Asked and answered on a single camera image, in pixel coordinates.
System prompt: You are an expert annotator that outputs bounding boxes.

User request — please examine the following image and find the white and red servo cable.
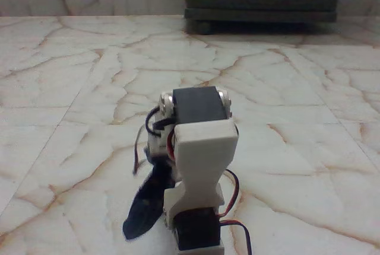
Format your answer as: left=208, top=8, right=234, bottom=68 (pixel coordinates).
left=131, top=125, right=150, bottom=176

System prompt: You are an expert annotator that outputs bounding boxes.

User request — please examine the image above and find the red and black servo cable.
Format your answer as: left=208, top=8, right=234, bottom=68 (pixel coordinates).
left=218, top=170, right=254, bottom=255

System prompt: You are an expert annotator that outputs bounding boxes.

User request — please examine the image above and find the dark navy patterned sock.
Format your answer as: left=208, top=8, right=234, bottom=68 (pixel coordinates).
left=122, top=147, right=179, bottom=243

